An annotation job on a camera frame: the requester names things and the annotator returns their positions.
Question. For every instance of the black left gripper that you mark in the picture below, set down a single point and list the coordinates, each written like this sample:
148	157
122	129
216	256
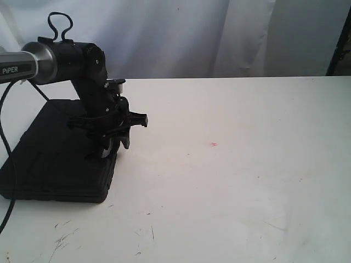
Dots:
107	115

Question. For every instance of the black plastic tool case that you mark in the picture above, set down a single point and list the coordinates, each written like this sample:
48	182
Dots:
54	163

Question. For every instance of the left robot arm silver black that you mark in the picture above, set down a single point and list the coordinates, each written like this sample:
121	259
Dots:
46	61

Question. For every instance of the white backdrop curtain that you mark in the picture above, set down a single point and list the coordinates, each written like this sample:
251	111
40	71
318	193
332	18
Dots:
190	39

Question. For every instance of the black stand pole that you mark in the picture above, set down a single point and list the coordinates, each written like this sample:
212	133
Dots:
339	52

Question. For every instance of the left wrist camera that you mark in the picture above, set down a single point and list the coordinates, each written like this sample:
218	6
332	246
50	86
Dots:
116	85

